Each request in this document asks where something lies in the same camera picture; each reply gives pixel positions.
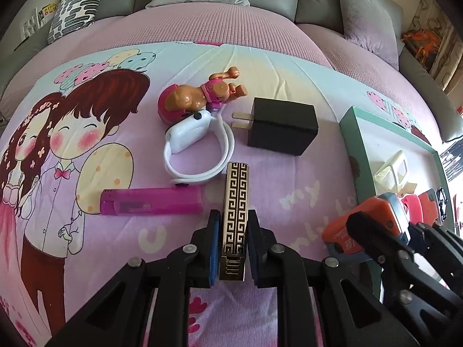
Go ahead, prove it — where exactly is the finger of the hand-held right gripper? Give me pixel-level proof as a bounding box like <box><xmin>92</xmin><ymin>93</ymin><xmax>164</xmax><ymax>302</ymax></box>
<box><xmin>346</xmin><ymin>211</ymin><xmax>463</xmax><ymax>333</ymax></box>
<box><xmin>408</xmin><ymin>222</ymin><xmax>463</xmax><ymax>286</ymax></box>

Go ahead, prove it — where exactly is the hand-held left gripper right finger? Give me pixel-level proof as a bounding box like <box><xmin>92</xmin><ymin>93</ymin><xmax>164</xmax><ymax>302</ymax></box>
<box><xmin>248</xmin><ymin>210</ymin><xmax>422</xmax><ymax>347</ymax></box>

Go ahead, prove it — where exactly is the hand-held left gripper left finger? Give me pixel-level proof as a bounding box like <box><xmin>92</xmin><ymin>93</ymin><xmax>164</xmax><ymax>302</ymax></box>
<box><xmin>45</xmin><ymin>210</ymin><xmax>222</xmax><ymax>347</ymax></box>

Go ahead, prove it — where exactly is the gold patterned lighter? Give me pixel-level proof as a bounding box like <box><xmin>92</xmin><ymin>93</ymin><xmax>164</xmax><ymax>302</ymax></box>
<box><xmin>218</xmin><ymin>162</ymin><xmax>250</xmax><ymax>282</ymax></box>

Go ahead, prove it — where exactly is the teal tray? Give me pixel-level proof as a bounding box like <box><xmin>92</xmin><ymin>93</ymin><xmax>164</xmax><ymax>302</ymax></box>
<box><xmin>339</xmin><ymin>106</ymin><xmax>453</xmax><ymax>295</ymax></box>

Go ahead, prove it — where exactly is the red plastic item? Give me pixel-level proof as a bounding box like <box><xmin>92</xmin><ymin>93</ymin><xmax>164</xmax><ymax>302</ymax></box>
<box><xmin>418</xmin><ymin>187</ymin><xmax>449</xmax><ymax>225</ymax></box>

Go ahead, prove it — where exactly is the cream toy car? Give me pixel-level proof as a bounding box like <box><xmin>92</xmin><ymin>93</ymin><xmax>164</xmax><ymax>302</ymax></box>
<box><xmin>374</xmin><ymin>151</ymin><xmax>413</xmax><ymax>196</ymax></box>

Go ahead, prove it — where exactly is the printed blanket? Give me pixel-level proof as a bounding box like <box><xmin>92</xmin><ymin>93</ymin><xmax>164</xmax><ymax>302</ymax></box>
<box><xmin>0</xmin><ymin>40</ymin><xmax>444</xmax><ymax>347</ymax></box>

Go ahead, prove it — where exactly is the pink lighter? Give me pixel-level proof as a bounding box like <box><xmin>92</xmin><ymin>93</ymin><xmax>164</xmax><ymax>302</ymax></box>
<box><xmin>100</xmin><ymin>187</ymin><xmax>203</xmax><ymax>217</ymax></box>

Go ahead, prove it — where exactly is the white wrist watch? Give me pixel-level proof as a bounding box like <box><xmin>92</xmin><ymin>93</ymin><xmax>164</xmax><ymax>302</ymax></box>
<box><xmin>163</xmin><ymin>110</ymin><xmax>236</xmax><ymax>187</ymax></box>

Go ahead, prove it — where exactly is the black charger adapter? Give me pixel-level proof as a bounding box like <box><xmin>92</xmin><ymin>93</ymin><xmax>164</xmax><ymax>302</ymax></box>
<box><xmin>231</xmin><ymin>97</ymin><xmax>319</xmax><ymax>157</ymax></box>

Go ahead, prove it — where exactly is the brown toy dog figure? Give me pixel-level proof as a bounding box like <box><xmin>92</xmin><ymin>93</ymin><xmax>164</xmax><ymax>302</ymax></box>
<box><xmin>158</xmin><ymin>66</ymin><xmax>248</xmax><ymax>125</ymax></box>

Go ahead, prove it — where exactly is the orange toy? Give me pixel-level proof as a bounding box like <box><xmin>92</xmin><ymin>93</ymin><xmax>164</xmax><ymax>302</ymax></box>
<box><xmin>401</xmin><ymin>29</ymin><xmax>445</xmax><ymax>71</ymax></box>

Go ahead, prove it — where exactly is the purple grey velvet pillow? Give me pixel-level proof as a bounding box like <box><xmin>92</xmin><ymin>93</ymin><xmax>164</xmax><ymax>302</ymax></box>
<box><xmin>335</xmin><ymin>0</ymin><xmax>404</xmax><ymax>71</ymax></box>

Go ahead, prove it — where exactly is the pink sofa cover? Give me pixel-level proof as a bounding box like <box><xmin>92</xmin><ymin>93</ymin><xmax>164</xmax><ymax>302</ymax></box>
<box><xmin>0</xmin><ymin>2</ymin><xmax>449</xmax><ymax>145</ymax></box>

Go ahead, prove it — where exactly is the grey sofa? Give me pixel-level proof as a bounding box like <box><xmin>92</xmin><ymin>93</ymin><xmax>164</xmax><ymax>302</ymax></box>
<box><xmin>0</xmin><ymin>0</ymin><xmax>463</xmax><ymax>143</ymax></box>

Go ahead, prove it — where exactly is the patterned pillow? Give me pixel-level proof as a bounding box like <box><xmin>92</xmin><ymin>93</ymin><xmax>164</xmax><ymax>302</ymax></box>
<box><xmin>48</xmin><ymin>0</ymin><xmax>111</xmax><ymax>44</ymax></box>

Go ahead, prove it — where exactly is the yellow magazine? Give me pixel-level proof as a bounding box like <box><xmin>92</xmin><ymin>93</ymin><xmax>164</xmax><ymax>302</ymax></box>
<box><xmin>38</xmin><ymin>2</ymin><xmax>58</xmax><ymax>26</ymax></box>

